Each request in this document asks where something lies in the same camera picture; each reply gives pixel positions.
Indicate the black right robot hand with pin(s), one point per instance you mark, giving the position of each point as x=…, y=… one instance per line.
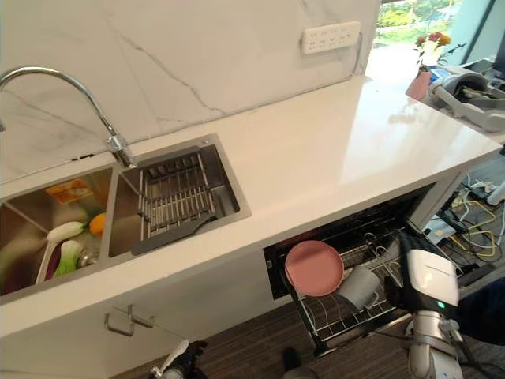
x=430, y=276

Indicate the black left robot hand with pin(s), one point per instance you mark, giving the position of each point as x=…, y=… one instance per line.
x=195, y=357

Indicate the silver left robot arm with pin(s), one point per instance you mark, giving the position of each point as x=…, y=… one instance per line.
x=163, y=373

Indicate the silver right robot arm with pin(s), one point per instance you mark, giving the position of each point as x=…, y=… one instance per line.
x=428, y=347

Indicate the black built-in dishwasher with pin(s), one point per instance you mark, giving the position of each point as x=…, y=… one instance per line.
x=394, y=221

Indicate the person's leg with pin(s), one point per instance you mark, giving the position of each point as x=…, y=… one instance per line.
x=483, y=312

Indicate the grey mug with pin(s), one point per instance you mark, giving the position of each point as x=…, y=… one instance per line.
x=357, y=286

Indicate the white floor power strip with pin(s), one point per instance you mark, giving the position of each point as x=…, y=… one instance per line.
x=467, y=193

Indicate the pink round plate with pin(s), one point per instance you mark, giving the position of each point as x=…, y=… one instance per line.
x=313, y=268

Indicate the metal sink drain strainer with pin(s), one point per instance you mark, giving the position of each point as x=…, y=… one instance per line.
x=88, y=256

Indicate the green toy cabbage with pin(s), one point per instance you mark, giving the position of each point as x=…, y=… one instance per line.
x=69, y=258

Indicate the dark grey drain rack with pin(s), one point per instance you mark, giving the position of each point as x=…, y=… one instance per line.
x=177, y=197

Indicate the orange toy fruit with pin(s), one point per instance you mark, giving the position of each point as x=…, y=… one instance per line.
x=98, y=225

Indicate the stainless steel double sink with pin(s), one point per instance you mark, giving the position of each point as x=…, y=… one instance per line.
x=118, y=205

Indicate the purple toy eggplant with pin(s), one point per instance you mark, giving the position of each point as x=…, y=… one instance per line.
x=53, y=262

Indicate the white green toy vegetable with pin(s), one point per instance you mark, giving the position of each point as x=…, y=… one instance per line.
x=65, y=231

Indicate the pink flower vase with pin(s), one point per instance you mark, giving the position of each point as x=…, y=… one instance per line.
x=419, y=85

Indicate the white kitchen counter cabinet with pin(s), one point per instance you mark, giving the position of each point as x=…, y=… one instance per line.
x=300, y=134

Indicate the orange package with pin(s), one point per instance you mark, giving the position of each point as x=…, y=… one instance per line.
x=69, y=189

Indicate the colourful flower bouquet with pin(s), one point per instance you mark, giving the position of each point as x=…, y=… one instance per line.
x=434, y=41

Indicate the chrome gooseneck faucet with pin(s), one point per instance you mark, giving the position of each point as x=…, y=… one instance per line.
x=73, y=81

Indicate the white wall power strip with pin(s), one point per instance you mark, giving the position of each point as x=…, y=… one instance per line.
x=331, y=37

